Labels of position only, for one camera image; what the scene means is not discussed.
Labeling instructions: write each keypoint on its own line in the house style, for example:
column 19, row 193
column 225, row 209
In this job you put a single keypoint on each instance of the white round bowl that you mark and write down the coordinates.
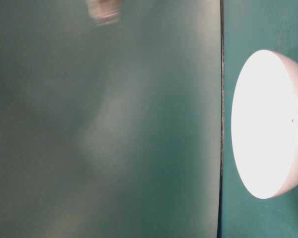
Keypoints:
column 264, row 139

